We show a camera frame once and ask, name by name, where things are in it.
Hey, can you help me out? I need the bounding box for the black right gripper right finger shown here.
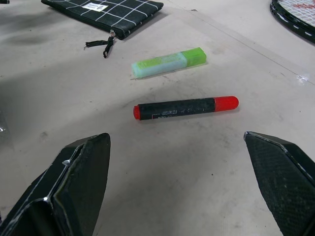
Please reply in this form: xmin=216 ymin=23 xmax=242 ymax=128
xmin=243 ymin=131 xmax=315 ymax=236

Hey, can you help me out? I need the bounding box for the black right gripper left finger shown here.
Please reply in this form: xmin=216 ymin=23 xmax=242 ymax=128
xmin=0 ymin=133 xmax=111 ymax=236

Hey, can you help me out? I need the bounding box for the black checkered pencil pouch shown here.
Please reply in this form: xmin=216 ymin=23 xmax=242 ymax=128
xmin=41 ymin=0 xmax=164 ymax=59

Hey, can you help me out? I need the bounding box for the black marker with red cap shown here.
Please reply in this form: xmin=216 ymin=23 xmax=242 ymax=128
xmin=133 ymin=96 xmax=239 ymax=121

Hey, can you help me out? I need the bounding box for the green highlighter pen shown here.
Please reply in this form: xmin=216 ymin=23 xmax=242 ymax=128
xmin=131 ymin=47 xmax=207 ymax=79

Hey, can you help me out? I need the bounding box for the black badminton racket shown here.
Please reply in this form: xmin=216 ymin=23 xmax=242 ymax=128
xmin=269 ymin=0 xmax=315 ymax=45

